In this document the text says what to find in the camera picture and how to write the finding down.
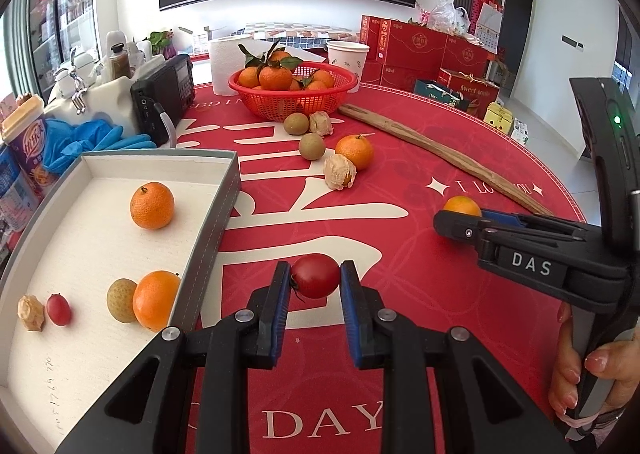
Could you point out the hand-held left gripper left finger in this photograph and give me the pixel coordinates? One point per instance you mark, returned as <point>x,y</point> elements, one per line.
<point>282,314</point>

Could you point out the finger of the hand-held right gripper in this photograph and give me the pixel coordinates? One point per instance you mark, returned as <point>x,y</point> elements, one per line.
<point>505,216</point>
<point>460,229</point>

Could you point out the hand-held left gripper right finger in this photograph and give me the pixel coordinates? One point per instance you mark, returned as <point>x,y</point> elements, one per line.
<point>350,314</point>

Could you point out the smooth small orange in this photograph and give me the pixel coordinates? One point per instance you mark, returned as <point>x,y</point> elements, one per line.
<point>462,206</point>
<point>155,301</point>

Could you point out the red cherry tomato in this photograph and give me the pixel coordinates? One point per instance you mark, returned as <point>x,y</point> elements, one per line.
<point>316,276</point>
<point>58,310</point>

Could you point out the bumpy tangerine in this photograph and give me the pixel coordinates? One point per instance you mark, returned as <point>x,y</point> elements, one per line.
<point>354,152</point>
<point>152,206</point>

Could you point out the brown longan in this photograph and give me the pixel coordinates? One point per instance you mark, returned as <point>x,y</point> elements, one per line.
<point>119,301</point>
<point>296,124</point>
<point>312,146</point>

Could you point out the grey shallow cardboard box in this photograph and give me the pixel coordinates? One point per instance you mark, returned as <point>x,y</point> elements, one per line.
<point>100,244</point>

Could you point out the person's right hand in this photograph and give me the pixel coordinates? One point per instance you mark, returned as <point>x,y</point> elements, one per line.
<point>567,374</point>

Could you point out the small white printed box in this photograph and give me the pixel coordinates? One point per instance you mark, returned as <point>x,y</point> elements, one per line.
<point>520,131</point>

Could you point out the yellow cardboard box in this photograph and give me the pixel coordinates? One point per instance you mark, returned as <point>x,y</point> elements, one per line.
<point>500,116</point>

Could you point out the wooden back scratcher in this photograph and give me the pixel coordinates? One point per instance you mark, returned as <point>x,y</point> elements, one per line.
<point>400,131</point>

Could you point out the dark green gift bag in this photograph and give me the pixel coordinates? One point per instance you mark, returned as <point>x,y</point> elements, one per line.
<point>440,94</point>

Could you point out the stack of red gift boxes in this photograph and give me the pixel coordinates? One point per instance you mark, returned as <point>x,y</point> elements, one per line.
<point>415,41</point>

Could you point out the floral paper cup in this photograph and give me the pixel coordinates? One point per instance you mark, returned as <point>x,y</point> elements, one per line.
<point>347,66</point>

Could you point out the clear plastic bag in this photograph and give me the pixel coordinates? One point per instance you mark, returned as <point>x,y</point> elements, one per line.
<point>447,16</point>

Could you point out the red plastic basket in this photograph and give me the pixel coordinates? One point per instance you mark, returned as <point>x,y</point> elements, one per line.
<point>280,104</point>

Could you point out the pile of leafy tangerines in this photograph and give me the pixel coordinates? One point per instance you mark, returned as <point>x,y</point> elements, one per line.
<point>275,76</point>

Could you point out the black portable radio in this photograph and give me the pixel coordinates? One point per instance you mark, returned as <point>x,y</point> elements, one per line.
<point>165,89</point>

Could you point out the paper towel roll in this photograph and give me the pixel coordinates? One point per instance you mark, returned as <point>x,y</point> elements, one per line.
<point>227,64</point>

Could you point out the checkered cloth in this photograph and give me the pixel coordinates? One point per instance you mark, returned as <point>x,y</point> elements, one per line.
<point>300,29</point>

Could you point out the blue rubber gloves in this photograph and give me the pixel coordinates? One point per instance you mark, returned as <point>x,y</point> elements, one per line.
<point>90,139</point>

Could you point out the open white carton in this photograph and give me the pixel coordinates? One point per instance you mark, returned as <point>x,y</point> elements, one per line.
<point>200,39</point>

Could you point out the brown bottle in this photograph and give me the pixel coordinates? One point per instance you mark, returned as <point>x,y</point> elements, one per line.
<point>120,66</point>

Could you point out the silver hanging figurine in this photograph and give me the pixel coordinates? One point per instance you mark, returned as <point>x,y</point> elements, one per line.
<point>78,94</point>

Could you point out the green potted plant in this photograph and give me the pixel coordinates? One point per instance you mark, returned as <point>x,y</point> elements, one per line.
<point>160,39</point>

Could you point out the purple milk tea cup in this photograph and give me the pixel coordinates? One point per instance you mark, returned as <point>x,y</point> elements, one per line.
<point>27,149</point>

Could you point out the white plastic bottle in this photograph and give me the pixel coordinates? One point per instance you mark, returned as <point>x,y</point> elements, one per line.
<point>116,41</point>

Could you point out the white lidded pot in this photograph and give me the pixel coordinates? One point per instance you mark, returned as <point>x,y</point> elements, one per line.
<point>62,79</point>

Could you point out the wall calendar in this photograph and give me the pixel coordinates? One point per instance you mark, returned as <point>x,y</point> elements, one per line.
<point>489,29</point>

